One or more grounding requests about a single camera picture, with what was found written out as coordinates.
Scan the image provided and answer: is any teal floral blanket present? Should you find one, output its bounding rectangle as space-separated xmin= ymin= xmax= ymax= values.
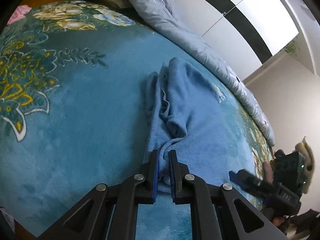
xmin=0 ymin=0 xmax=275 ymax=240

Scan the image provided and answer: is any white and black wardrobe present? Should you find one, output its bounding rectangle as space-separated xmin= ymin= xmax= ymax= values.
xmin=160 ymin=0 xmax=300 ymax=65

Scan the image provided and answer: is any blue sweater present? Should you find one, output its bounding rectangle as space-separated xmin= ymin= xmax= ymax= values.
xmin=144 ymin=57 xmax=227 ymax=193

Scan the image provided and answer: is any green plant wall sticker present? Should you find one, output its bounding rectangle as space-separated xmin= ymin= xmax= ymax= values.
xmin=284 ymin=39 xmax=300 ymax=55

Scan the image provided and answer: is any person's right hand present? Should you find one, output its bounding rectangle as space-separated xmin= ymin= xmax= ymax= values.
xmin=262 ymin=161 xmax=275 ymax=183

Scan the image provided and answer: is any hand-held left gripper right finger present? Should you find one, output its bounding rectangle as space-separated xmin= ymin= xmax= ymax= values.
xmin=169 ymin=149 xmax=288 ymax=240

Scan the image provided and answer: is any pink floral cloth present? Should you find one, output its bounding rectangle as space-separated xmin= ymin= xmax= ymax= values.
xmin=7 ymin=5 xmax=32 ymax=25

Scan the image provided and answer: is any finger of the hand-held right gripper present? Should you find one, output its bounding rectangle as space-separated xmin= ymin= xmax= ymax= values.
xmin=229 ymin=169 xmax=276 ymax=201

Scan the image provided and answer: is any grey-blue floral quilt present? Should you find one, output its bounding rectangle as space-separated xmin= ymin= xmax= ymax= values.
xmin=116 ymin=0 xmax=275 ymax=147

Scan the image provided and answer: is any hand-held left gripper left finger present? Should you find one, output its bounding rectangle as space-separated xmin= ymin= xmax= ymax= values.
xmin=37 ymin=149 xmax=160 ymax=240

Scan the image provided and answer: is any beige pillow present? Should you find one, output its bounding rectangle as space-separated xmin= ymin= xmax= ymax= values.
xmin=89 ymin=0 xmax=130 ymax=8

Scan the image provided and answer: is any dark cloth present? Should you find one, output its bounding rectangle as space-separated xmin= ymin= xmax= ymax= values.
xmin=285 ymin=209 xmax=320 ymax=240

